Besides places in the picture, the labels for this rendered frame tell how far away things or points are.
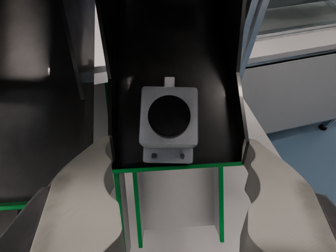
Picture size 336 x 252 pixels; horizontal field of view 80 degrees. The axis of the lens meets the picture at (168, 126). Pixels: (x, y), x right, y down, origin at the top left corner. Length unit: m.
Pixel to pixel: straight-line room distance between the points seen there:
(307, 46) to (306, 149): 0.97
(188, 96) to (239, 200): 0.44
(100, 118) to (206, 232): 0.36
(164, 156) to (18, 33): 0.21
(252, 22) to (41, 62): 0.23
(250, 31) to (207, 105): 0.10
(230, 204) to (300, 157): 1.32
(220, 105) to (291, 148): 1.63
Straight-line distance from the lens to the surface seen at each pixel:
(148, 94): 0.16
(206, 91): 0.23
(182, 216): 0.38
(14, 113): 0.25
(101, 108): 0.31
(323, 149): 1.96
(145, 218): 0.38
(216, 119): 0.22
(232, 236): 0.54
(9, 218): 0.52
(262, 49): 1.02
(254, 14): 0.26
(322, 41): 1.20
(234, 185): 0.57
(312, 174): 1.79
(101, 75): 0.25
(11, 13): 0.31
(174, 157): 0.18
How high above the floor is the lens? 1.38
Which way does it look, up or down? 54 degrees down
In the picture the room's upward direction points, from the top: 2 degrees counter-clockwise
